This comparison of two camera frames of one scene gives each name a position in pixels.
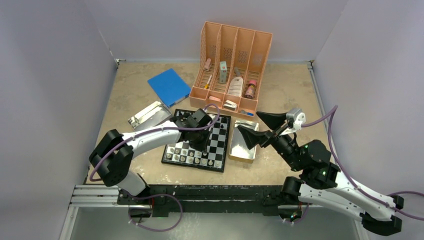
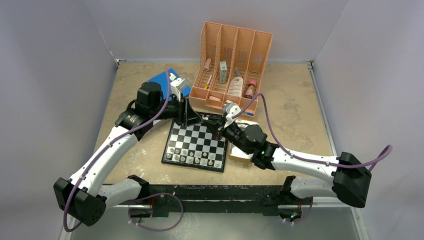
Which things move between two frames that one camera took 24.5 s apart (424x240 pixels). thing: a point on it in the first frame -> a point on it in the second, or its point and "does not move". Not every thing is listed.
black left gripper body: x=199 y=141 -> x=174 y=110
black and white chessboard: x=183 y=153 does not move
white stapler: x=230 y=105 does not move
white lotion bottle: x=235 y=86 does not move
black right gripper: x=272 y=121 -> x=213 y=125
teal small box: x=223 y=72 does not move
